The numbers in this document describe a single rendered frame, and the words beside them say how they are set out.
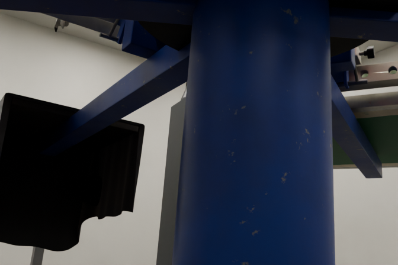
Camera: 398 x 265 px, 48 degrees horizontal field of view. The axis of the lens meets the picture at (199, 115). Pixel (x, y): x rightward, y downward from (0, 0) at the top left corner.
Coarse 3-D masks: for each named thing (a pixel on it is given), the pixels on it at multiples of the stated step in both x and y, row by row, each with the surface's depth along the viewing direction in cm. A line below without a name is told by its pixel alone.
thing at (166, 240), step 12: (180, 108) 198; (180, 120) 195; (180, 132) 192; (168, 144) 202; (180, 144) 189; (168, 156) 199; (180, 156) 187; (168, 168) 196; (168, 180) 193; (168, 192) 191; (168, 204) 188; (168, 216) 185; (168, 228) 183; (168, 240) 180; (168, 252) 178; (156, 264) 186; (168, 264) 176
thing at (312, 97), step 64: (256, 0) 56; (320, 0) 60; (384, 0) 62; (192, 64) 60; (256, 64) 54; (320, 64) 57; (192, 128) 56; (256, 128) 51; (320, 128) 54; (192, 192) 53; (256, 192) 49; (320, 192) 51; (192, 256) 50; (256, 256) 47; (320, 256) 49
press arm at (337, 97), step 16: (336, 96) 100; (336, 112) 102; (352, 112) 118; (336, 128) 114; (352, 128) 116; (352, 144) 127; (368, 144) 141; (352, 160) 145; (368, 160) 143; (368, 176) 167
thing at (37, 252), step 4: (36, 248) 192; (40, 248) 192; (36, 252) 191; (40, 252) 192; (32, 256) 192; (36, 256) 191; (40, 256) 192; (32, 260) 191; (36, 260) 190; (40, 260) 191; (32, 264) 189; (36, 264) 190; (40, 264) 191
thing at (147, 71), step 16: (144, 64) 94; (160, 64) 87; (176, 64) 81; (128, 80) 101; (144, 80) 92; (160, 80) 89; (176, 80) 89; (112, 96) 108; (128, 96) 99; (144, 96) 99; (160, 96) 98; (80, 112) 129; (96, 112) 116; (112, 112) 111; (128, 112) 111; (64, 128) 141; (80, 128) 128; (96, 128) 127; (48, 144) 155; (64, 144) 148
